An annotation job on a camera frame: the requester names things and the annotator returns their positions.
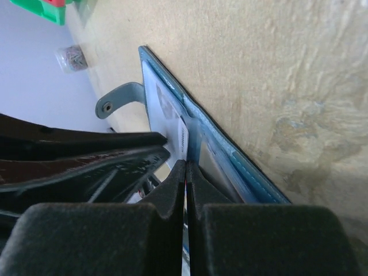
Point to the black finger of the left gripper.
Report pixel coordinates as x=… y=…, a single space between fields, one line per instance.
x=26 y=141
x=106 y=177

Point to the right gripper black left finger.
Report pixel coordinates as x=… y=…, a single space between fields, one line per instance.
x=144 y=238

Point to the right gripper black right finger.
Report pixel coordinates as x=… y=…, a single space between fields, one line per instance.
x=226 y=238

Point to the white card grey stripe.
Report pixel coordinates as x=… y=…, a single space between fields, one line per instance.
x=183 y=137

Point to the blue card holder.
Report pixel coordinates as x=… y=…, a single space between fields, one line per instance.
x=166 y=101

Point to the green plastic bin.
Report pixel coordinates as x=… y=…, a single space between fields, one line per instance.
x=44 y=10

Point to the red double plastic bin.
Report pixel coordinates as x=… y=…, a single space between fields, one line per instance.
x=58 y=3

